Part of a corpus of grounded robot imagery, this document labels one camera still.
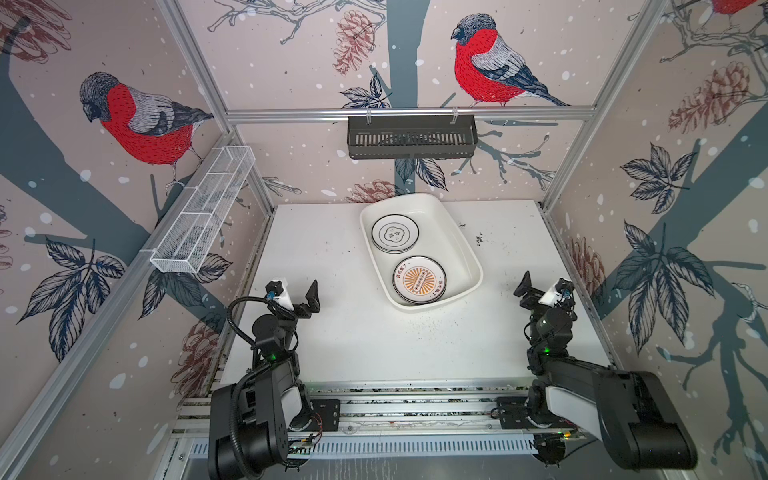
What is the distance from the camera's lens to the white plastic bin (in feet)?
3.01

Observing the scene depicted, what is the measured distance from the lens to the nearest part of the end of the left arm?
0.72 m

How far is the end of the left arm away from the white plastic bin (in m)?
0.20
